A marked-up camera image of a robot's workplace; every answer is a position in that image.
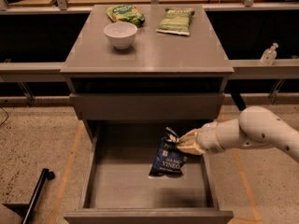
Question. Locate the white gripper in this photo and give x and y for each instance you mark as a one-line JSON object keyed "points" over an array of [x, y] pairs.
{"points": [[207, 138]]}

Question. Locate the blue chip bag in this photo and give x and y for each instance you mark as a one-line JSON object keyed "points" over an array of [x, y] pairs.
{"points": [[169, 159]]}

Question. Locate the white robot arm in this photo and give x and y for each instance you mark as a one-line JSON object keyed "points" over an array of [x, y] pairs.
{"points": [[256, 127]]}

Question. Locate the grey drawer cabinet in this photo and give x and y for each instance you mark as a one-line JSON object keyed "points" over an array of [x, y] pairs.
{"points": [[156, 63]]}

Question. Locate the open grey middle drawer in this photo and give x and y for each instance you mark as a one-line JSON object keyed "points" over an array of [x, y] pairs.
{"points": [[118, 189]]}

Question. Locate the closed grey top drawer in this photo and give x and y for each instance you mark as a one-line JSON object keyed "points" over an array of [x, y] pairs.
{"points": [[147, 106]]}

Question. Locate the flat green chip bag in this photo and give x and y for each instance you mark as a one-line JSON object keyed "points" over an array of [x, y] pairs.
{"points": [[176, 21]]}

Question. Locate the crumpled green chip bag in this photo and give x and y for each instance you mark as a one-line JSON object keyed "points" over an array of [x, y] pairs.
{"points": [[125, 13]]}

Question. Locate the clear sanitizer pump bottle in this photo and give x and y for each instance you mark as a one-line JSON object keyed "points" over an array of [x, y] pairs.
{"points": [[269, 55]]}

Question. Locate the white ceramic bowl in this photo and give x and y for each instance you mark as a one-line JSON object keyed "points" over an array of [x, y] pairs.
{"points": [[121, 35]]}

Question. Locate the black pole with knob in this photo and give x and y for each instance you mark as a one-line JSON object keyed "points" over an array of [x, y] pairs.
{"points": [[46, 174]]}

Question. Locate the grey metal rail shelf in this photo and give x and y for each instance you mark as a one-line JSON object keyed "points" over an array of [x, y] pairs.
{"points": [[244, 69]]}

